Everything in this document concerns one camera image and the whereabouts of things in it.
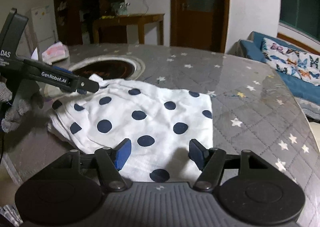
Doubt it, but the white refrigerator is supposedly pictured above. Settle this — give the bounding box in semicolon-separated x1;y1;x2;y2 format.
24;5;59;54

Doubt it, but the pink tissue pack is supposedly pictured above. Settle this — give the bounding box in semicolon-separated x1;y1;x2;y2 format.
41;42;70;64

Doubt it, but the round black induction hob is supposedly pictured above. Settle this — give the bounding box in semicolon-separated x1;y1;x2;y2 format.
67;55;146;84

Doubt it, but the blue sofa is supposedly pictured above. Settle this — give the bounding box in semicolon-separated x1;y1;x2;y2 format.
239;31;320;121

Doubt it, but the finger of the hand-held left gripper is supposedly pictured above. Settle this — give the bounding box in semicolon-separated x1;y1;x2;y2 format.
73;75;101;94
51;65;73;75

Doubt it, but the green glass jug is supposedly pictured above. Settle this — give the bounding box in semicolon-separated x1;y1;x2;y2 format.
111;2;130;16

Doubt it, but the dark glass window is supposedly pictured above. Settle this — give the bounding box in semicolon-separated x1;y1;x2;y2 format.
279;0;320;43

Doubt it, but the butterfly print pillow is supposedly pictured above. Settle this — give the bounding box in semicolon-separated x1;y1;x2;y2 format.
261;37;309;78
297;54;320;86

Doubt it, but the person's left hand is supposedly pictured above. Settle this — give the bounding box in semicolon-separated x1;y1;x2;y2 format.
0;81;44;134

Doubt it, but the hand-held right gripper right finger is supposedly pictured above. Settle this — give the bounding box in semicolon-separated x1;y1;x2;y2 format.
189;139;283;191

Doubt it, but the wooden side table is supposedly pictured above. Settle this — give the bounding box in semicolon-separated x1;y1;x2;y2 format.
92;13;165;45

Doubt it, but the grey star quilted table cover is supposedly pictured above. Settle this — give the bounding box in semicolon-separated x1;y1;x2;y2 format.
0;44;320;227

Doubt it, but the brown wooden door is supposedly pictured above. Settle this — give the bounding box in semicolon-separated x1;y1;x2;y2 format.
170;0;230;51

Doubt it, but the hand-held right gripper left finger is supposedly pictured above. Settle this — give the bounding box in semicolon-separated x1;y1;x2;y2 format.
37;139;132;191

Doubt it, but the dark wooden shelf cabinet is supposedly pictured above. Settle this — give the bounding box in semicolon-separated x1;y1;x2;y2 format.
53;0;125;45

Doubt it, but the white navy polka dot dress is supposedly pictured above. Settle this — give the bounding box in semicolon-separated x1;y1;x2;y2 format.
47;73;214;183

